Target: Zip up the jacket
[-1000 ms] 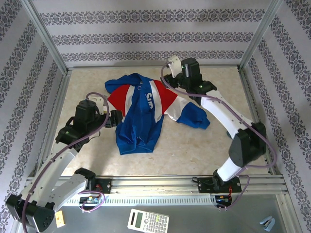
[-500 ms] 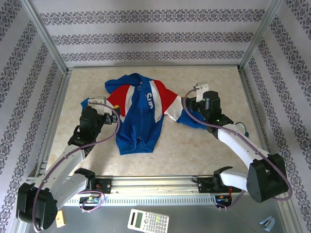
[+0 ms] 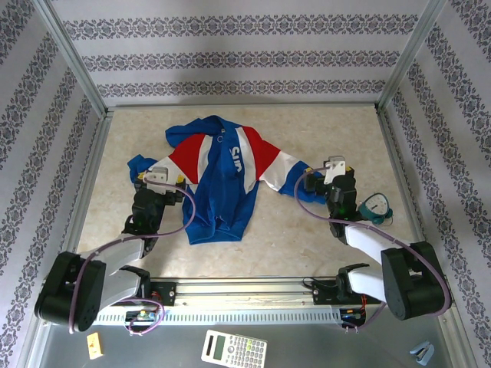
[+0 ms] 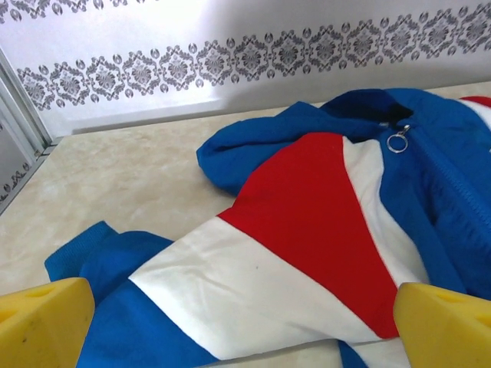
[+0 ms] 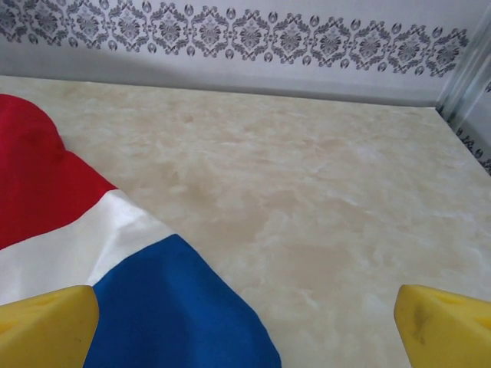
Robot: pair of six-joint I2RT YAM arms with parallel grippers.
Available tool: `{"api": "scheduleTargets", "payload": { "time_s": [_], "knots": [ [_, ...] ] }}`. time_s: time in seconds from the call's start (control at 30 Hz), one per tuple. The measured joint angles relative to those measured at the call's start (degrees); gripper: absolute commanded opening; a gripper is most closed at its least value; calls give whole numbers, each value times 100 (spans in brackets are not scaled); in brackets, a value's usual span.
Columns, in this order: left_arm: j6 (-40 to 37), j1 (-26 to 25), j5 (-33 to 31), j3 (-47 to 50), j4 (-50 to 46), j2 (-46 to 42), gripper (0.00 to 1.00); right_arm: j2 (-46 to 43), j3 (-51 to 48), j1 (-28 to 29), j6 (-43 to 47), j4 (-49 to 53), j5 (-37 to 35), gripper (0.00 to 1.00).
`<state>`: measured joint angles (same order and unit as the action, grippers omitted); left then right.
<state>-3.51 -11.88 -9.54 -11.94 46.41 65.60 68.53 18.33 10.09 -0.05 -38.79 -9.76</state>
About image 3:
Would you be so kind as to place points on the blue stapler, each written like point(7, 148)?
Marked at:
point(422, 353)

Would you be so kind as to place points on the aluminium back rail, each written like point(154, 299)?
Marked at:
point(192, 106)

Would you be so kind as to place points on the white calculator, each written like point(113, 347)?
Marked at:
point(234, 349)

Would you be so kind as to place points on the small yellow block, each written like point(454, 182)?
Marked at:
point(94, 345)

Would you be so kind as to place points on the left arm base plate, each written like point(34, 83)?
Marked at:
point(167, 293)

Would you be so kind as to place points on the aluminium side rail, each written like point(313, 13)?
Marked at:
point(395, 153)
point(86, 180)

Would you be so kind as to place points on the blue red white jacket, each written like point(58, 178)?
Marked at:
point(218, 184)

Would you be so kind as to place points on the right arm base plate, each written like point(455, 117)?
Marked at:
point(324, 293)

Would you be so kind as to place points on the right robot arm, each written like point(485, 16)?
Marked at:
point(406, 283)

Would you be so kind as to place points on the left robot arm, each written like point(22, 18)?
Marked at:
point(119, 264)

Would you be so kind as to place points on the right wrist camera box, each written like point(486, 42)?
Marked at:
point(334, 168)

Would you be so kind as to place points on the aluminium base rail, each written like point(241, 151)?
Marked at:
point(249, 291)

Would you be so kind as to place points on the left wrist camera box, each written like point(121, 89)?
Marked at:
point(157, 174)

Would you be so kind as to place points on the aluminium frame post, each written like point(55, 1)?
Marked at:
point(406, 57)
point(74, 57)

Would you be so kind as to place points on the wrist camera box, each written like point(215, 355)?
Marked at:
point(334, 168)
point(157, 174)

